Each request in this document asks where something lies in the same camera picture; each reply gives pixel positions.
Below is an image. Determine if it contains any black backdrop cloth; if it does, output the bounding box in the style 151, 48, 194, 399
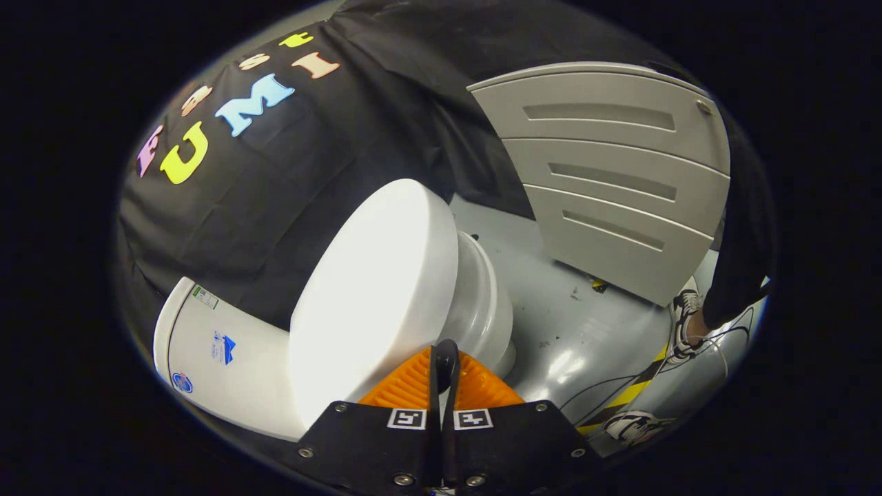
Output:
116, 0, 697, 333

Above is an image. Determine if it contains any person's white black shoe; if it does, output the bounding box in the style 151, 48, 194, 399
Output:
602, 411, 677, 447
666, 288, 705, 364

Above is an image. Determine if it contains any white toilet bowl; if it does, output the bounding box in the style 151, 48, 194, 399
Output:
441, 231, 517, 380

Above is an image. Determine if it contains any yellow black striped floor tape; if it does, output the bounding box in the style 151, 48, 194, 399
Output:
575, 343, 670, 436

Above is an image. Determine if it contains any person's black trouser leg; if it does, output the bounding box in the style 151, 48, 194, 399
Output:
701, 117, 774, 329

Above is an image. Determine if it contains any grey drawer cabinet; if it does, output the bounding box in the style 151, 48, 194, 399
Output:
467, 62, 732, 308

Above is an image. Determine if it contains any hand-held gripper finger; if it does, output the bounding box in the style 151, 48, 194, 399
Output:
286, 339, 449, 494
441, 339, 602, 494

